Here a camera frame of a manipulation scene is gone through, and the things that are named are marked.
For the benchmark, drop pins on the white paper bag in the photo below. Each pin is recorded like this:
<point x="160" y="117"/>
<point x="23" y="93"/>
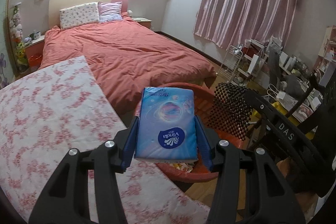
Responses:
<point x="281" y="95"/>

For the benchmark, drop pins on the pink striped pillow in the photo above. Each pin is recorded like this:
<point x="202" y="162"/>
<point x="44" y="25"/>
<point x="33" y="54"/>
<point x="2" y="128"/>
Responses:
<point x="110" y="11"/>

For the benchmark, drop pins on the yellow bag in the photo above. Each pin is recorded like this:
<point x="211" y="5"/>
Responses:
<point x="279" y="106"/>

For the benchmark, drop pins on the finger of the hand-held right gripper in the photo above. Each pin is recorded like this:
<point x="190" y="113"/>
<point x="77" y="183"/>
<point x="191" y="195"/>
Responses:
<point x="258" y="103"/>

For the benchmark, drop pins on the bed with salmon duvet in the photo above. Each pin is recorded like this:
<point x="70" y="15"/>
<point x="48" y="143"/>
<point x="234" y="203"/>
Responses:
<point x="126" y="56"/>

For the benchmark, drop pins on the white floral pillow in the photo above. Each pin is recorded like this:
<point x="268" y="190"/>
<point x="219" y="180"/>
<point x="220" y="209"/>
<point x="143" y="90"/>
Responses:
<point x="78" y="15"/>

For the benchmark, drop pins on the hanging plush toy bunch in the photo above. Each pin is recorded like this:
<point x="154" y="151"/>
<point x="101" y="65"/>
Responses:
<point x="17" y="35"/>

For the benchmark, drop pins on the dark mug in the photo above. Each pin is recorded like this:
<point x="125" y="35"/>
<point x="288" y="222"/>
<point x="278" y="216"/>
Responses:
<point x="35" y="35"/>

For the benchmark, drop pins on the white storage cart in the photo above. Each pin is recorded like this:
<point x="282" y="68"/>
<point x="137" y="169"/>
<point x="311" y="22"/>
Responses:
<point x="253" y="64"/>

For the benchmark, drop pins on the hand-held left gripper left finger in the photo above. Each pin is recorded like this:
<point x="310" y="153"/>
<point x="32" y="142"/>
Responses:
<point x="130" y="146"/>

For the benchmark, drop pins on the wooden nightstand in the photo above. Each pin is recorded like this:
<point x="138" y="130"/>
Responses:
<point x="142" y="22"/>

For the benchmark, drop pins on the cluttered desk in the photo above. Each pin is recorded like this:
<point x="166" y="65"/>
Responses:
<point x="296" y="66"/>

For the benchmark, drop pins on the colourful crumpled wrapper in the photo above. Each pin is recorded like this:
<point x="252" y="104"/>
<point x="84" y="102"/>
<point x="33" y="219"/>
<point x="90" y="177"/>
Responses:
<point x="183" y="165"/>

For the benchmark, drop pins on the red plastic basket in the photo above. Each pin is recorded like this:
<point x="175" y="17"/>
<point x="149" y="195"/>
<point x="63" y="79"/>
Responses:
<point x="203" y="108"/>

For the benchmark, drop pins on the black mesh mat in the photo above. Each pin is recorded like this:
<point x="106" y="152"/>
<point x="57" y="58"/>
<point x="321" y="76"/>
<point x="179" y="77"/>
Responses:
<point x="228" y="108"/>

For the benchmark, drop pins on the pink white shelf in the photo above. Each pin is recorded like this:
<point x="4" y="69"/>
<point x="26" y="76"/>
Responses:
<point x="326" y="53"/>

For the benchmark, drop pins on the pink floral tablecloth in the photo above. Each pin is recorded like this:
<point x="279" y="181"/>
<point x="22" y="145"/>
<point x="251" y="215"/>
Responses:
<point x="52" y="121"/>

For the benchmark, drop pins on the pink white nightstand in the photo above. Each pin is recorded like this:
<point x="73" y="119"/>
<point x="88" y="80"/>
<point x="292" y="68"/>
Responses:
<point x="34" y="53"/>

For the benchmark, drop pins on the blue tissue pack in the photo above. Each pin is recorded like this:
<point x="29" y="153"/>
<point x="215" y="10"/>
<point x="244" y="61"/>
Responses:
<point x="165" y="121"/>

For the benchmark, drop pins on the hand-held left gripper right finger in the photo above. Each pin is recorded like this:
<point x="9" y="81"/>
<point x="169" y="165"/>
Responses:
<point x="204" y="148"/>

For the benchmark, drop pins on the grey office chair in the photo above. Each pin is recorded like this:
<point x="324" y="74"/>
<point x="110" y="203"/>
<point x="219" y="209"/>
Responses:
<point x="274" y="66"/>

